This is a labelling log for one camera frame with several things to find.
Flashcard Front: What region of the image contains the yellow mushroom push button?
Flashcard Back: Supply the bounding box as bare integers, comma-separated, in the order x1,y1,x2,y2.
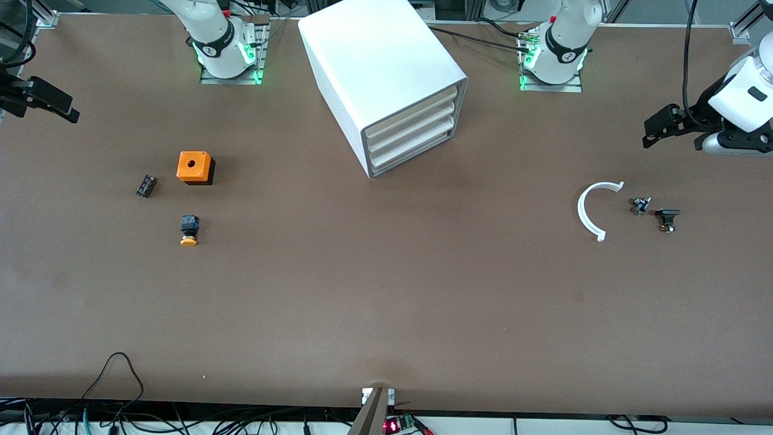
179,214,201,247

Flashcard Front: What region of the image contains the small black clip part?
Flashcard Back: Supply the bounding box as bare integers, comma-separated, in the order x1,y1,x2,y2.
655,208,682,234

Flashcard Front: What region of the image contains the orange box with hole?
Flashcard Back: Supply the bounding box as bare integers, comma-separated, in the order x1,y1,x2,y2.
176,150,216,186

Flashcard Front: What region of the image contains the circuit board with red light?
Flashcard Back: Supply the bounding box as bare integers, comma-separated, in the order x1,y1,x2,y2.
383,414,419,435

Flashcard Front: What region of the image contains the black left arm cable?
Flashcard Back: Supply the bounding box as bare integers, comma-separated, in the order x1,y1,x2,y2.
682,0,701,121

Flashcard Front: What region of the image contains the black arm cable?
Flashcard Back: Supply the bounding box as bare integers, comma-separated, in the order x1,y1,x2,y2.
682,0,701,121
0,0,37,68

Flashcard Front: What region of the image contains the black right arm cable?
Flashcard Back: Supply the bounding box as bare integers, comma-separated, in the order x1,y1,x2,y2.
0,0,37,68

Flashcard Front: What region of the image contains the aluminium frame profile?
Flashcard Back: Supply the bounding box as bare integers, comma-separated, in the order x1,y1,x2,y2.
728,0,773,46
17,0,60,30

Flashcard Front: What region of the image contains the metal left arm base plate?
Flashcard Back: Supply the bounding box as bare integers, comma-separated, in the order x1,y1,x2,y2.
518,27,584,94

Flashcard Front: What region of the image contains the white curved plastic bracket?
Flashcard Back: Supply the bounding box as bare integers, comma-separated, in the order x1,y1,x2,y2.
577,181,625,243

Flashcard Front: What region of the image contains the black base cable bundle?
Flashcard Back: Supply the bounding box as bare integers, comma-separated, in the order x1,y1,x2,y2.
426,17,535,55

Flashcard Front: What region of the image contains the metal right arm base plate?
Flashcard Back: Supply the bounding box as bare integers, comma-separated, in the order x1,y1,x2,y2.
199,15,270,86

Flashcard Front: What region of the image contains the black looping table cable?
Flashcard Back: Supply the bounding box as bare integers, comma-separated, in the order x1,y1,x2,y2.
80,352,146,417

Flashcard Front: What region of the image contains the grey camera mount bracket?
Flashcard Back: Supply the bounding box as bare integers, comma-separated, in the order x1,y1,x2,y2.
347,387,396,435

